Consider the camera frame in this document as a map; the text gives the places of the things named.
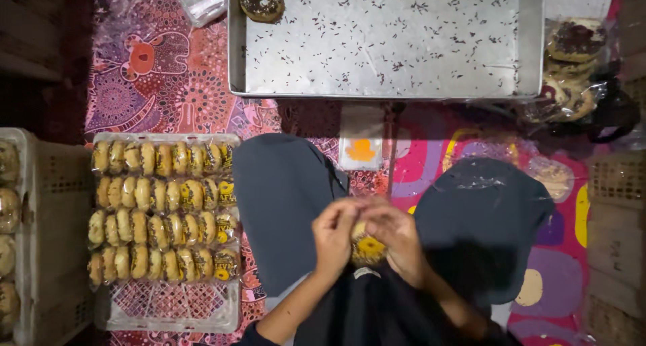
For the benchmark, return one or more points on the person's right hand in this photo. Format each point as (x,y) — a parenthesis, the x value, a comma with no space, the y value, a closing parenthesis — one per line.
(401,242)

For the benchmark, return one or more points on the person's left hand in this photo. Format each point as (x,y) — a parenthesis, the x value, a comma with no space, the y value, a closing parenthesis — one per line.
(330,240)

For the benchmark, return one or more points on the person's left fingers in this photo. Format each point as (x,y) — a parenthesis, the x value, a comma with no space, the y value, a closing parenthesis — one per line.
(348,212)

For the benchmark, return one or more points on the person's right fingers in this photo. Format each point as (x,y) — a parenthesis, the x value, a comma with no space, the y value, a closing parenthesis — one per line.
(378,220)

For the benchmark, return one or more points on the single yellow label donut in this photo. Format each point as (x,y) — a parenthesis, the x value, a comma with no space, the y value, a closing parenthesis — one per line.
(367,247)

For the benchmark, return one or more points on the person's left leg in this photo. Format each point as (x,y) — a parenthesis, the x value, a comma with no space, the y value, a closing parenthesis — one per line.
(282,210)

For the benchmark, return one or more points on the person's leg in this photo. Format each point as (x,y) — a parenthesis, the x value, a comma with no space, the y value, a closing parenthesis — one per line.
(282,210)
(479,225)

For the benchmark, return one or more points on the empty orange label plastic wrapper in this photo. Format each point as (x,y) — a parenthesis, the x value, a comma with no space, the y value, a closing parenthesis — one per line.
(361,144)

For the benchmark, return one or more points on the person's black shirt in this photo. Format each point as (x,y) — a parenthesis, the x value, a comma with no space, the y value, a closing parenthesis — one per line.
(373,310)

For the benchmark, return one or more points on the person's right leg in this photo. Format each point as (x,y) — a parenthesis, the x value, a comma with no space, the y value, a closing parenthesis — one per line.
(479,225)

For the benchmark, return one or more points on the crumpled clear plastic wrap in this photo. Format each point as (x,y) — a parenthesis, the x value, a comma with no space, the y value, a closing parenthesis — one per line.
(504,157)

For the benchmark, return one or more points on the large metal baking tray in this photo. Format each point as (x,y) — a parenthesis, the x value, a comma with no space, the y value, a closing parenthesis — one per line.
(388,43)

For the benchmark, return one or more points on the scattered chocolate sprinkles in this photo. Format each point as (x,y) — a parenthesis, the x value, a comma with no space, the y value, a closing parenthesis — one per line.
(383,38)

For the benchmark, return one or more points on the rows of packed donuts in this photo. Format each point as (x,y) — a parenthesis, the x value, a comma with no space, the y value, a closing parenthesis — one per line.
(164,212)

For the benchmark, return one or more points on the white plastic lattice crate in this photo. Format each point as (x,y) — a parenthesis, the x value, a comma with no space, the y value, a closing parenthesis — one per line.
(166,305)

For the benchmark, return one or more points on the colourful patterned floor mat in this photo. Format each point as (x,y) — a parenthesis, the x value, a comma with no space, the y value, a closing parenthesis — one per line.
(166,83)

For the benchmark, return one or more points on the chocolate sprinkle donut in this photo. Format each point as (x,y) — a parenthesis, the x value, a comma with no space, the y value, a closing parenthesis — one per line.
(261,2)

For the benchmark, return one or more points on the beige plastic crate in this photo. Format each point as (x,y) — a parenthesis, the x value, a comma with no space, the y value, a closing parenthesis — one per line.
(616,245)

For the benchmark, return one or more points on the clear bag of chocolate donuts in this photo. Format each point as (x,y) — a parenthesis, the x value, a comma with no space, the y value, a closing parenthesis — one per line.
(573,68)

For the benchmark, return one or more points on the stack of clear plastic bags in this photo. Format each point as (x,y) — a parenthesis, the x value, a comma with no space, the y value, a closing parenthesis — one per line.
(201,0)

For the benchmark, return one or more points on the black plastic bag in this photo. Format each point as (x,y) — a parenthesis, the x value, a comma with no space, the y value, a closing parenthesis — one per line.
(613,111)

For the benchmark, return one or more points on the tall white plastic crate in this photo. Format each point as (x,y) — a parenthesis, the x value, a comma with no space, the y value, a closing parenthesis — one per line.
(53,235)

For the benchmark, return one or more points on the wrapped donut in clear plastic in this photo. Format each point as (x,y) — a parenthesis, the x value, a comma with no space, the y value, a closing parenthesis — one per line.
(6,256)
(8,210)
(8,305)
(7,162)

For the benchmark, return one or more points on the dark wooden shelf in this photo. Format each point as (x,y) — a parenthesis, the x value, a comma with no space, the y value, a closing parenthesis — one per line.
(40,48)

